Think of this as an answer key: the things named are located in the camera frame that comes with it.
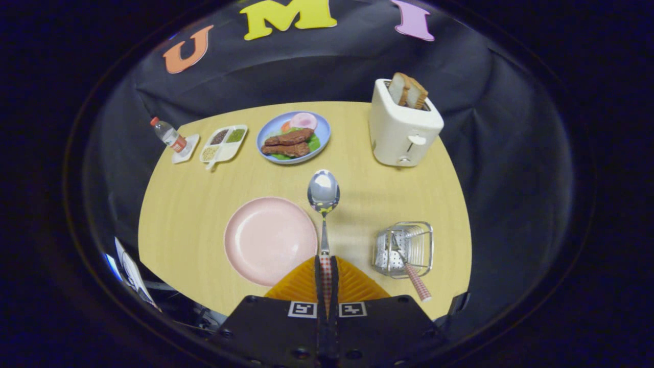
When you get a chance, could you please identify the pink ham slice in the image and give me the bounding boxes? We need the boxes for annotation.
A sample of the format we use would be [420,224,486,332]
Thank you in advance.
[289,112,318,130]

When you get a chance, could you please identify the small black box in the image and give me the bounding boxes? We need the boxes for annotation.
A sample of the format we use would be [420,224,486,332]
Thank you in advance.
[449,290,471,316]

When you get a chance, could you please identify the white paper sheets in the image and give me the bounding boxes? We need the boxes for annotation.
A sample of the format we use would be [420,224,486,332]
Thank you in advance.
[113,237,161,311]

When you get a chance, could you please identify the clear bottle with red cap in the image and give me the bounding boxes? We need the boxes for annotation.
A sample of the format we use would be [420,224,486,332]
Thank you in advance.
[150,117,188,154]

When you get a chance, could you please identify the white toaster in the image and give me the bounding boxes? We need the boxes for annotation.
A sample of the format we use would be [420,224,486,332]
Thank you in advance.
[369,78,445,168]

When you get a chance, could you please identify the fork with checkered handle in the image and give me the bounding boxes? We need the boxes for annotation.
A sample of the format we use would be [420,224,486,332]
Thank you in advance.
[391,233,432,303]

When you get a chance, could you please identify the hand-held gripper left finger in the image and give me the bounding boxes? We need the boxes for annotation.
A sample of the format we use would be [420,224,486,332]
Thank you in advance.
[207,255,328,368]

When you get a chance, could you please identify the spoon with checkered handle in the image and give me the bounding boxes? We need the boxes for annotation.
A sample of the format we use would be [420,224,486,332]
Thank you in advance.
[307,169,341,317]

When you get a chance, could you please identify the brown meat strip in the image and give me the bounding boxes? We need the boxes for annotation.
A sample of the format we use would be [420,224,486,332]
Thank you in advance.
[261,142,311,158]
[264,128,315,147]

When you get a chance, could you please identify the small white square coaster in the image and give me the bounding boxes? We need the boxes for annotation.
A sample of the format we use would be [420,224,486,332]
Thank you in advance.
[171,133,200,164]

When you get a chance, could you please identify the green lettuce leaf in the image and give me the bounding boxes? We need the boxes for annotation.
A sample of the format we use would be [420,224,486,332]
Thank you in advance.
[270,133,321,161]

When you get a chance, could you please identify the blue plate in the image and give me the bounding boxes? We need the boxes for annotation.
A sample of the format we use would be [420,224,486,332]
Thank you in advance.
[256,111,332,165]

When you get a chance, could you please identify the white sectioned dish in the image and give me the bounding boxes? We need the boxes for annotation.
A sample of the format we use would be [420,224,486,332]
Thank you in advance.
[199,124,248,171]

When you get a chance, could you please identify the toast slice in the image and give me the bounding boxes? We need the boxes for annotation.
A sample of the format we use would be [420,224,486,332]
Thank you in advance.
[406,77,429,110]
[387,72,412,106]

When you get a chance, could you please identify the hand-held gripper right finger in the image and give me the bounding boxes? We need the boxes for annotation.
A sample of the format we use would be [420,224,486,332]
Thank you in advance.
[330,255,451,368]

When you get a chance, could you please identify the metal wire basket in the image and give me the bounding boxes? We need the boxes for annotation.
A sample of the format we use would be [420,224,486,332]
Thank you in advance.
[372,221,434,279]

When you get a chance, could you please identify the pink plate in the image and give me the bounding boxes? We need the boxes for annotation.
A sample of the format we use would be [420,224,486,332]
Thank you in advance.
[224,197,318,287]

